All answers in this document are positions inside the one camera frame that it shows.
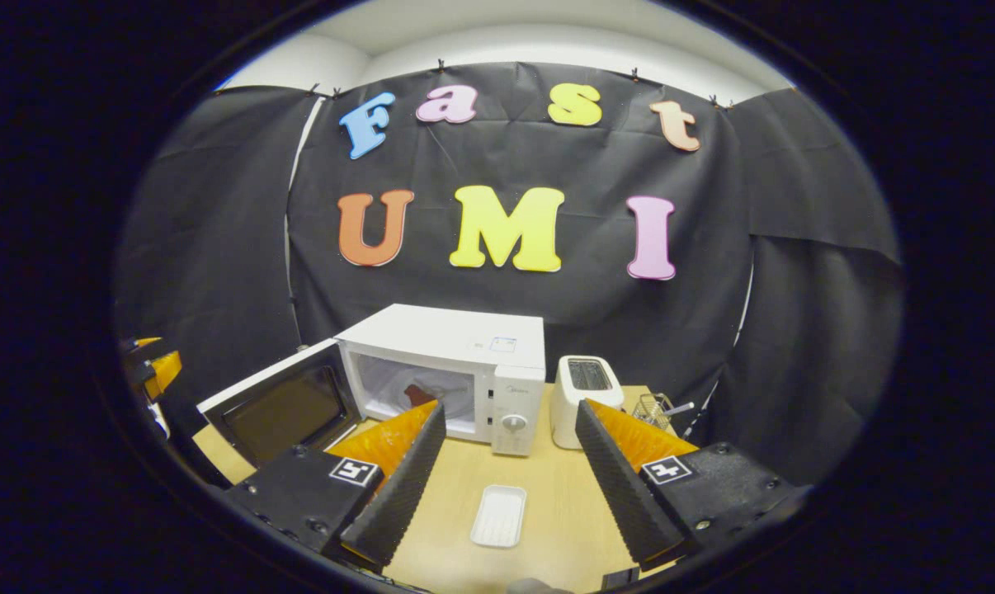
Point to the brown meat piece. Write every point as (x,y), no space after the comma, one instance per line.
(417,396)

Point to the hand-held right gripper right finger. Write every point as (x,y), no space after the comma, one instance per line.
(621,487)

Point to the small white tray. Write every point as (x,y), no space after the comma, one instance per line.
(499,516)

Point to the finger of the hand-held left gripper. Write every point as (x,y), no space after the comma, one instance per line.
(144,341)
(166,371)

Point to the white toaster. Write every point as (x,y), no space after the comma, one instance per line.
(584,404)

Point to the white microwave oven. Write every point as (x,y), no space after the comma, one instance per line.
(464,330)

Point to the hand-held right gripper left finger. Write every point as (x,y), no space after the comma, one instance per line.
(407,487)

